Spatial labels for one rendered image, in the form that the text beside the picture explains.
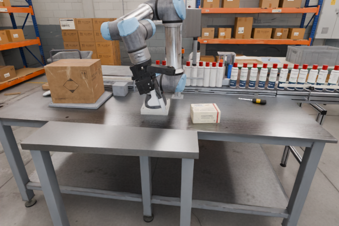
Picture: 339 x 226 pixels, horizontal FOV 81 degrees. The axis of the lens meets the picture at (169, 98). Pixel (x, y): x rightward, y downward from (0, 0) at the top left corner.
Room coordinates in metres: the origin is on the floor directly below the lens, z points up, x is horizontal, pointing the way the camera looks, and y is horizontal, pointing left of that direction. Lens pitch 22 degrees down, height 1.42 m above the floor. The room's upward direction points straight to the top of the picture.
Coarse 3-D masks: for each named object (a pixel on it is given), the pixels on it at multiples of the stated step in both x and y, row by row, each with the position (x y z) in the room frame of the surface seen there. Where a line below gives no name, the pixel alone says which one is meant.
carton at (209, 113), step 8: (192, 104) 1.16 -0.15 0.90; (200, 104) 1.16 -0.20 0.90; (208, 104) 1.16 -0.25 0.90; (192, 112) 1.09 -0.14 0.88; (200, 112) 1.05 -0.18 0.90; (208, 112) 1.05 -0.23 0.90; (216, 112) 1.06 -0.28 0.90; (192, 120) 1.08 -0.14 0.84; (200, 120) 1.05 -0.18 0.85; (208, 120) 1.05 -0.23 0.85; (216, 120) 1.06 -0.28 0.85
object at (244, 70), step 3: (243, 63) 1.57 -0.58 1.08; (246, 63) 1.55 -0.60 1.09; (243, 66) 1.56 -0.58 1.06; (246, 66) 1.55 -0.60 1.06; (243, 69) 1.55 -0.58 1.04; (246, 69) 1.54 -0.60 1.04; (243, 72) 1.54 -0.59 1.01; (246, 72) 1.54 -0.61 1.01; (240, 75) 1.57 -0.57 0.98; (243, 75) 1.54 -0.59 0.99; (246, 75) 1.54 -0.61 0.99; (240, 78) 1.56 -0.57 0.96; (243, 78) 1.54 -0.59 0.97; (246, 78) 1.55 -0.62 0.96; (240, 81) 1.56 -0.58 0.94; (243, 81) 1.54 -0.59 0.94; (240, 84) 1.55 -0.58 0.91; (243, 84) 1.54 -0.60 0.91; (240, 87) 1.55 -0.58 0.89; (243, 87) 1.54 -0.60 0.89
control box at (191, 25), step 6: (186, 12) 1.45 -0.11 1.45; (192, 12) 1.49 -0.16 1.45; (198, 12) 1.54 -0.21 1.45; (186, 18) 1.45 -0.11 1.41; (192, 18) 1.49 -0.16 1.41; (198, 18) 1.54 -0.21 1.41; (186, 24) 1.45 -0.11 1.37; (192, 24) 1.49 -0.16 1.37; (198, 24) 1.55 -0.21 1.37; (186, 30) 1.45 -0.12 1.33; (192, 30) 1.49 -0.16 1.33; (198, 30) 1.55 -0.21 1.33; (186, 36) 1.45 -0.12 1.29; (192, 36) 1.50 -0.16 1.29
